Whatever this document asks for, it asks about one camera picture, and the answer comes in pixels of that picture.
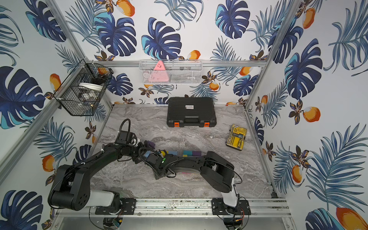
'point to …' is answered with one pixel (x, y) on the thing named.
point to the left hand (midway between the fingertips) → (150, 150)
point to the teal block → (188, 152)
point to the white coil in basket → (94, 86)
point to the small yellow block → (163, 153)
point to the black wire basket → (81, 93)
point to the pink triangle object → (159, 74)
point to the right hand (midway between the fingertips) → (162, 171)
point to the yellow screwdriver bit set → (236, 137)
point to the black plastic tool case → (191, 111)
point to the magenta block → (186, 173)
